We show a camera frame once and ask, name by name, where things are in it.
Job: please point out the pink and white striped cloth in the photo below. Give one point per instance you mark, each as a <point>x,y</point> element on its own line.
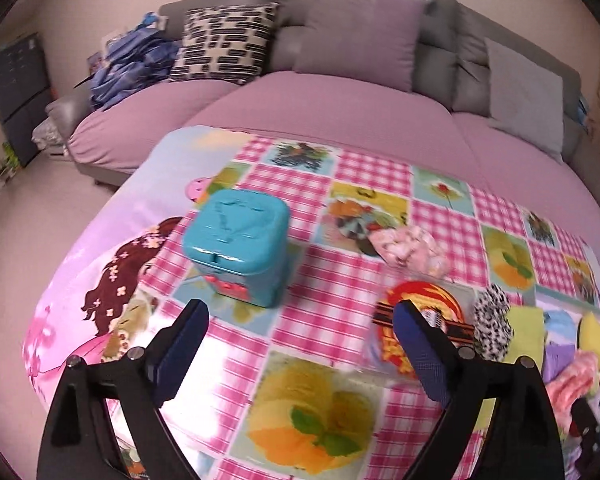
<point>575,385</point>

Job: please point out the pile of blue clothes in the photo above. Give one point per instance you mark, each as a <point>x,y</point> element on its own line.
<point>130,65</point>

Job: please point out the dark cabinet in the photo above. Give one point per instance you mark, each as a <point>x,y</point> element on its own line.
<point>17,95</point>

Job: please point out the blue cloth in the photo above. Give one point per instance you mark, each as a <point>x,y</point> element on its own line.
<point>583,110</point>

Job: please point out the grey cushion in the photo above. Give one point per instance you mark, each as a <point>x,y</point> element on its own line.
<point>525,100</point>

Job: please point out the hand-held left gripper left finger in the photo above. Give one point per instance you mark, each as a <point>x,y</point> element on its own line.
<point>180,355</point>

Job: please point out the grey sofa with purple cover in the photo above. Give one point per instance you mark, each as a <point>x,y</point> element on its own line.
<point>330,110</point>

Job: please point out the black and white leopard scrunchie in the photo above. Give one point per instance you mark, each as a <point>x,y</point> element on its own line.
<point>490,320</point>

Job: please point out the black and cream patterned cushion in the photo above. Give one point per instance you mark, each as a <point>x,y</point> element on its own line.
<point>225,42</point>

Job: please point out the grey patterned cloth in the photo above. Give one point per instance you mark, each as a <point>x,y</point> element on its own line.
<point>50,135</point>

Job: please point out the pink cartoon printed table cover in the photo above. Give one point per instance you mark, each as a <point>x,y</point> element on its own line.
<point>80,270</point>

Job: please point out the pale pink scrunchie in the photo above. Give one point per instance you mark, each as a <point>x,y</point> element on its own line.
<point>410,250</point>

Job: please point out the small green plant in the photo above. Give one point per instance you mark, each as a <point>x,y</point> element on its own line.
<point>7,160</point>

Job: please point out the yellow-green cloth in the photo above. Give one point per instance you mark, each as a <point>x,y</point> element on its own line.
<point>527,335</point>

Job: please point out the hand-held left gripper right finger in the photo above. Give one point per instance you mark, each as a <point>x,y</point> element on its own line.
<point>425,355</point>

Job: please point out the purple cushion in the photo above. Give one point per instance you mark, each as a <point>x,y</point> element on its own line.
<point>360,40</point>

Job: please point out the teal tin box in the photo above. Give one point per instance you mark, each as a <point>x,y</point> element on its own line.
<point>230,230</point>

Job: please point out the red yellow snack packet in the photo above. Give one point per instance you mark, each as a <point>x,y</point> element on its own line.
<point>445,310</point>

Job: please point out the pink checked fruit tablecloth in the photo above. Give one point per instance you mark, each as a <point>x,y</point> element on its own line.
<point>340,285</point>

